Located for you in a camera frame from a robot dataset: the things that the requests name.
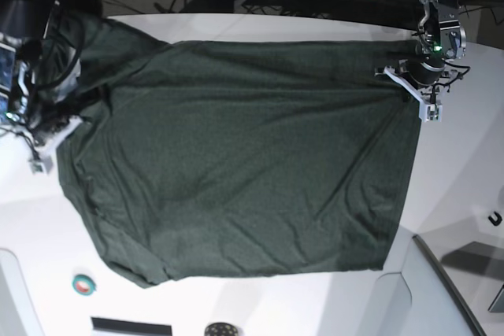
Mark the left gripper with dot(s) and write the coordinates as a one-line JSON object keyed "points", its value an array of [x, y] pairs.
{"points": [[425, 72]]}

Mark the green tape roll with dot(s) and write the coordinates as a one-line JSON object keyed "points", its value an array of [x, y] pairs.
{"points": [[83, 285]]}

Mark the grey metal tray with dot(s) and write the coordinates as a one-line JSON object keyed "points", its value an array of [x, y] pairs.
{"points": [[473, 267]]}

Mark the black perforated round object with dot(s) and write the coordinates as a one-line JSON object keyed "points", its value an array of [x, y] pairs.
{"points": [[221, 329]]}

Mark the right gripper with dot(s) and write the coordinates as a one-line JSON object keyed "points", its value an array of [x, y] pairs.
{"points": [[47, 123]]}

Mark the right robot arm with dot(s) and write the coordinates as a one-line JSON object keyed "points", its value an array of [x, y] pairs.
{"points": [[25, 25]]}

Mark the dark green t-shirt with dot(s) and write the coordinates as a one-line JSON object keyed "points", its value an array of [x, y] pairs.
{"points": [[235, 159]]}

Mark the black U-shaped hook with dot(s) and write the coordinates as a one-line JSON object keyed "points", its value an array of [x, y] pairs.
{"points": [[495, 219]]}

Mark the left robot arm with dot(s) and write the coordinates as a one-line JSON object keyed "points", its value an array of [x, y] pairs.
{"points": [[442, 40]]}

